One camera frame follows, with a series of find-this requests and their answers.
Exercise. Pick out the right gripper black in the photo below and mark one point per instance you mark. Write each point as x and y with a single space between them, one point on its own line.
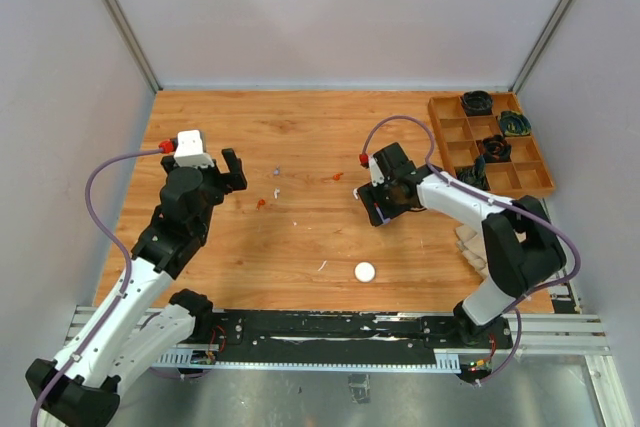
371 195

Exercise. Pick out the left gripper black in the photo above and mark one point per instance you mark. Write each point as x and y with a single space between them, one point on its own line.
227 182

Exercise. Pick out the white earbud charging case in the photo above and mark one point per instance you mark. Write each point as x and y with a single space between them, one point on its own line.
364 272

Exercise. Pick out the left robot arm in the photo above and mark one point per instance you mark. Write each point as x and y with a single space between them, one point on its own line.
85 381

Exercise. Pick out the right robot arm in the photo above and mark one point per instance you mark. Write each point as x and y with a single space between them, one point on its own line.
522 248

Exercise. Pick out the dark blue rolled sock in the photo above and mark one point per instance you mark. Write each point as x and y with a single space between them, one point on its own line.
474 175

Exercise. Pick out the beige cloth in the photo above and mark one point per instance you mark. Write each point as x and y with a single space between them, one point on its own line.
471 246

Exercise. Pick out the wooden compartment tray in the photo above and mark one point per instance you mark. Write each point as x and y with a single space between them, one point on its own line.
458 136

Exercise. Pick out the black orange rolled sock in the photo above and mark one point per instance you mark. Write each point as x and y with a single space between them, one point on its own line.
495 149

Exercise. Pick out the dark green rolled sock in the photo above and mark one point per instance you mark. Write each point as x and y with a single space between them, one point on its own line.
514 124

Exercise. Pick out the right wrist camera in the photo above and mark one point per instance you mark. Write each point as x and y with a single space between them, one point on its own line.
370 163

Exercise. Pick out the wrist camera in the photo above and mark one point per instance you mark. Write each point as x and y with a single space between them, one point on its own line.
188 149
370 163

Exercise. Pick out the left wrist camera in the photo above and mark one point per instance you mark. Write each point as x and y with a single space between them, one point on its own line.
188 149

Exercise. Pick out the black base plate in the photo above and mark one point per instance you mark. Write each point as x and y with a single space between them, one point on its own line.
310 338

